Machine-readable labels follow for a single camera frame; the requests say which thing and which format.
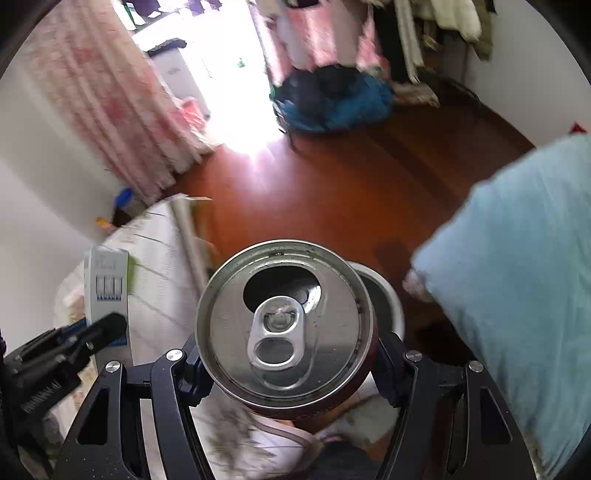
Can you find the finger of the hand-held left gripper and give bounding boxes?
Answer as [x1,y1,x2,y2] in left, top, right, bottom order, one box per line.
[69,312,129,360]
[8,320,90,358]

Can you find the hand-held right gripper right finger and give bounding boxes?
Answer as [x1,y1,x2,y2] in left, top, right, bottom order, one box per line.
[369,330,539,480]

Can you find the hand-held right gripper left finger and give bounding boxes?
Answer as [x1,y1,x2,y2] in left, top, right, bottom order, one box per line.
[52,333,218,480]

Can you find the white round bin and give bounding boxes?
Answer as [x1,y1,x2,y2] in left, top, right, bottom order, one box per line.
[346,261,408,344]

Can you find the red drink can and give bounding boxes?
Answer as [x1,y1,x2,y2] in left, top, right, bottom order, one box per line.
[195,239,380,421]

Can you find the white and blue carton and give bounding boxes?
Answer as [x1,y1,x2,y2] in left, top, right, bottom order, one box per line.
[83,246,134,363]

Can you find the blue-lidded jar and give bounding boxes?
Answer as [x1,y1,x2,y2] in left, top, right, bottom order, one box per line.
[113,187,139,217]

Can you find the light blue cushion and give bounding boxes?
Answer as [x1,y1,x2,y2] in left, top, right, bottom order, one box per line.
[410,134,591,480]

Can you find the pink floral curtain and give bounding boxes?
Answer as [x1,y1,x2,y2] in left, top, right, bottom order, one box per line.
[256,0,386,86]
[21,0,218,204]

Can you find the white cabinet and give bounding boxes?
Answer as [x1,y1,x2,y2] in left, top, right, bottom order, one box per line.
[148,41,208,112]

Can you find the blue bag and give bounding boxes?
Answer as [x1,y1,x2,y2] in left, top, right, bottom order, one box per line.
[270,69,395,136]

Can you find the black bag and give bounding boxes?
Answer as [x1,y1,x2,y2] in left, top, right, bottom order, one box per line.
[314,65,365,95]

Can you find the hanging clothes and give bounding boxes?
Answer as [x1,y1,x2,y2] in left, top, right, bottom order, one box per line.
[390,0,496,108]

